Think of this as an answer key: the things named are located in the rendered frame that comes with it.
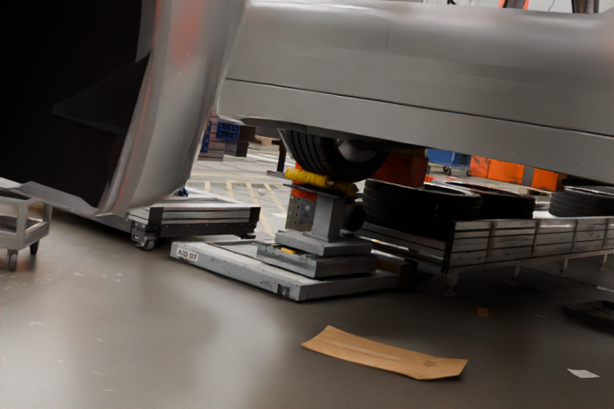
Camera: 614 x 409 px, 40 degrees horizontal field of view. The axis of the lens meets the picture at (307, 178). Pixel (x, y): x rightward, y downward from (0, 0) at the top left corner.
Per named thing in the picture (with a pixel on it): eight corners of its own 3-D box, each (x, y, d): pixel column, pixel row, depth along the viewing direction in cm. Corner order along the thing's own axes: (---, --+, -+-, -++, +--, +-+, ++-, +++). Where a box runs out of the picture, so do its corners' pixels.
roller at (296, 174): (327, 189, 394) (329, 176, 393) (280, 177, 412) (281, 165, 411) (334, 189, 398) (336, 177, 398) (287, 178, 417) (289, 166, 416)
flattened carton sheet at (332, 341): (451, 388, 282) (453, 378, 282) (299, 348, 301) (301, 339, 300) (467, 367, 310) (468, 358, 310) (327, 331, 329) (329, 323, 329)
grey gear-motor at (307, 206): (353, 267, 425) (364, 199, 422) (290, 248, 451) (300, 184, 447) (373, 266, 439) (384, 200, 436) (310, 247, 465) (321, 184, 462)
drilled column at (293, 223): (293, 250, 492) (305, 180, 489) (280, 246, 499) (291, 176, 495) (304, 250, 500) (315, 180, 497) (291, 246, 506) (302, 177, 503)
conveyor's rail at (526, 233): (450, 265, 426) (458, 222, 424) (440, 262, 429) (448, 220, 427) (614, 246, 620) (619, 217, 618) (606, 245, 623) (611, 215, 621)
